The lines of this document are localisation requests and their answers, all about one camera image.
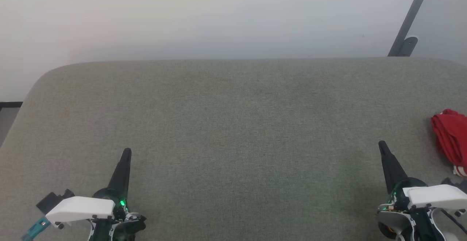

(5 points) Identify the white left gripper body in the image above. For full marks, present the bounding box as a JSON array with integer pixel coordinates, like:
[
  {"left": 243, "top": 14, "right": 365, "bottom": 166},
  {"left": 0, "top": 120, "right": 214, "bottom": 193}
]
[{"left": 46, "top": 188, "right": 146, "bottom": 241}]

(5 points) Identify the teal left camera connector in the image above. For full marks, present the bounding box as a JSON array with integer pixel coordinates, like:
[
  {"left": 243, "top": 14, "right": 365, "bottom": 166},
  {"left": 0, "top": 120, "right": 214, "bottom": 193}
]
[{"left": 21, "top": 217, "right": 51, "bottom": 241}]

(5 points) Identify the grey metal bar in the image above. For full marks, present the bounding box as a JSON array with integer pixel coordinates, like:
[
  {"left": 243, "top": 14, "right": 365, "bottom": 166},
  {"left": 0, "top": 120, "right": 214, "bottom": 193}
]
[{"left": 387, "top": 0, "right": 436, "bottom": 57}]

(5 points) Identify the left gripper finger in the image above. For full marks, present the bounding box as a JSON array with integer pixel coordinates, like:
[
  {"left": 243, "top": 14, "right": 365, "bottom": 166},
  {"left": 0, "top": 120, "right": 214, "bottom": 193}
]
[
  {"left": 123, "top": 148, "right": 132, "bottom": 200},
  {"left": 108, "top": 148, "right": 127, "bottom": 198}
]

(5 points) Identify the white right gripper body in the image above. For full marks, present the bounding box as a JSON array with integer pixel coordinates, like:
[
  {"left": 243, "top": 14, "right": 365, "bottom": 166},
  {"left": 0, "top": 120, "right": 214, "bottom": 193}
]
[{"left": 394, "top": 177, "right": 467, "bottom": 241}]

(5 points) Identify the grey fabric sofa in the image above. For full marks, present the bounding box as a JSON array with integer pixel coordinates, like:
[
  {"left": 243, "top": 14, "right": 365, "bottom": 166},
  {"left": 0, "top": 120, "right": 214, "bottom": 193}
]
[{"left": 0, "top": 57, "right": 467, "bottom": 241}]

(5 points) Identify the red and white garment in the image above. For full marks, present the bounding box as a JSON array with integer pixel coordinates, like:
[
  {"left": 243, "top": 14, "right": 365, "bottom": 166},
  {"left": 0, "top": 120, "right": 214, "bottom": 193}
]
[{"left": 431, "top": 109, "right": 467, "bottom": 177}]

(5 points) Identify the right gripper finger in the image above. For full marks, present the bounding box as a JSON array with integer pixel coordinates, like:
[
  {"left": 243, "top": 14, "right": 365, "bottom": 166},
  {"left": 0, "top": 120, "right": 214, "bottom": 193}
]
[
  {"left": 378, "top": 141, "right": 399, "bottom": 195},
  {"left": 382, "top": 141, "right": 410, "bottom": 190}
]

